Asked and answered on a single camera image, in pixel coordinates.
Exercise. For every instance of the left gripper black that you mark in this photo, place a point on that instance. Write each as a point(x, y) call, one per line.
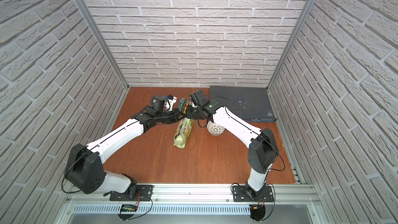
point(173, 115)

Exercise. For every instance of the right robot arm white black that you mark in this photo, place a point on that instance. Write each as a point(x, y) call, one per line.
point(262, 147)

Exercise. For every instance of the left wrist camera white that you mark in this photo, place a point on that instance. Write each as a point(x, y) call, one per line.
point(170, 101)

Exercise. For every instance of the green oats bag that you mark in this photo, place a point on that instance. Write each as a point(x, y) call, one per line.
point(183, 132)

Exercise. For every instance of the right black round connector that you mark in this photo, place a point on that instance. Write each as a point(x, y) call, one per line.
point(257, 212)

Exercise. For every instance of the teal utility knife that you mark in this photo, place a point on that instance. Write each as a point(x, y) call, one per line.
point(181, 104)

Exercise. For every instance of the left green circuit board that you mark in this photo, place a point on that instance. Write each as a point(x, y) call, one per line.
point(128, 208)

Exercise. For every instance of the yellow handled pliers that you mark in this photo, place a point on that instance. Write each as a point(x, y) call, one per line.
point(188, 103)

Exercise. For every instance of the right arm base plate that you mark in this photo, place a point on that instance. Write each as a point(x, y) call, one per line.
point(247, 194)

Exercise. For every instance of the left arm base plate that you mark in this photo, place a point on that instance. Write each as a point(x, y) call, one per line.
point(135, 192)

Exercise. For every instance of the dark grey network switch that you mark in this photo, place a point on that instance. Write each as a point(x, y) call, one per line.
point(249, 104)

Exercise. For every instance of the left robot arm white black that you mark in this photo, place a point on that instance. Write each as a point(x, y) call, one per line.
point(85, 163)

